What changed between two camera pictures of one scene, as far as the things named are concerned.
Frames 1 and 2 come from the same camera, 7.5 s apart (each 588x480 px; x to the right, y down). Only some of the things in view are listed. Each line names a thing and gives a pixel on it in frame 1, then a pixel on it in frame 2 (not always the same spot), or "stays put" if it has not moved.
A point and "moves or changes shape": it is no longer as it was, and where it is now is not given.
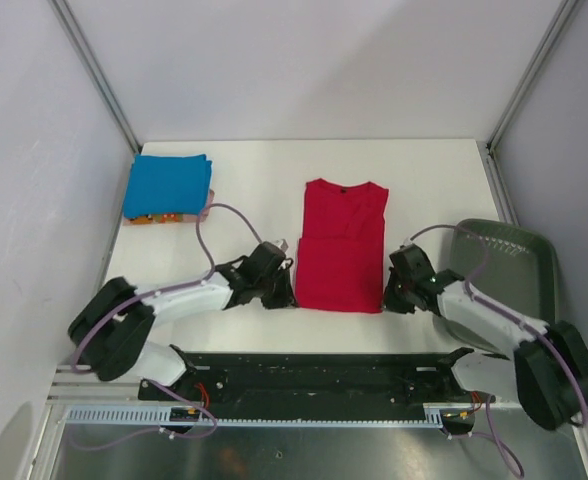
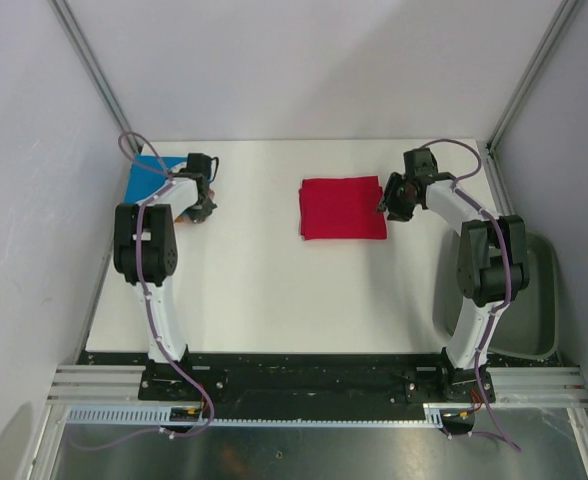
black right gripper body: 398,297 → 397,197
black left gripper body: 273,292 → 202,210
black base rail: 313,385 stays put
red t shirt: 341,247 moves or changes shape
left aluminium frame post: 98,73 stays put
